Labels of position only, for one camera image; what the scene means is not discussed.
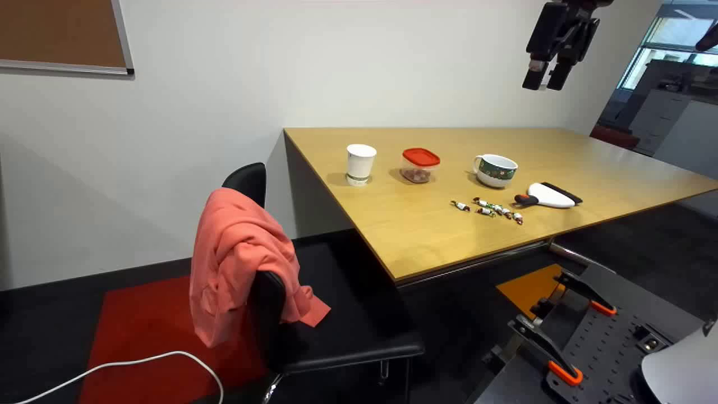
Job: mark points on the coral pink cloth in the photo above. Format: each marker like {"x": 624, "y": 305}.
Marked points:
{"x": 236, "y": 260}

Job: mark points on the white candy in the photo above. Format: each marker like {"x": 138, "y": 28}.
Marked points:
{"x": 486, "y": 212}

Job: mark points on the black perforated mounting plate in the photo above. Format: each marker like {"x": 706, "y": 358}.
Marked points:
{"x": 613, "y": 351}

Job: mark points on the white bowl with patterned band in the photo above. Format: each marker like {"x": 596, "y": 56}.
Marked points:
{"x": 495, "y": 175}

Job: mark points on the white paper cup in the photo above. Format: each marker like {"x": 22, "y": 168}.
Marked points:
{"x": 360, "y": 160}

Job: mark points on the glass door panel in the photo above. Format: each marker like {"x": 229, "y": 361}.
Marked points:
{"x": 674, "y": 81}

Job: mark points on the black ball with red hole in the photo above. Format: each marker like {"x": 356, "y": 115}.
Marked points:
{"x": 550, "y": 195}

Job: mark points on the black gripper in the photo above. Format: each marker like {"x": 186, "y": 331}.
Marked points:
{"x": 561, "y": 34}

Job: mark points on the small candy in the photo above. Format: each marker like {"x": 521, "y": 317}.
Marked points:
{"x": 516, "y": 217}
{"x": 509, "y": 214}

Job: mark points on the small metal bracket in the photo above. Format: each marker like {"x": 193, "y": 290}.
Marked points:
{"x": 647, "y": 340}

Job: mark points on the black office chair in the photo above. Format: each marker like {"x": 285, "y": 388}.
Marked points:
{"x": 344, "y": 321}

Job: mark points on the cork board with silver frame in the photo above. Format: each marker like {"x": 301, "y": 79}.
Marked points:
{"x": 58, "y": 30}

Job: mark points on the red seat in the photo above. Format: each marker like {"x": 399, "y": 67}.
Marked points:
{"x": 615, "y": 135}

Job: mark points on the black clamp with orange tip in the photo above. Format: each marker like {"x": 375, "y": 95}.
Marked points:
{"x": 556, "y": 359}
{"x": 591, "y": 295}

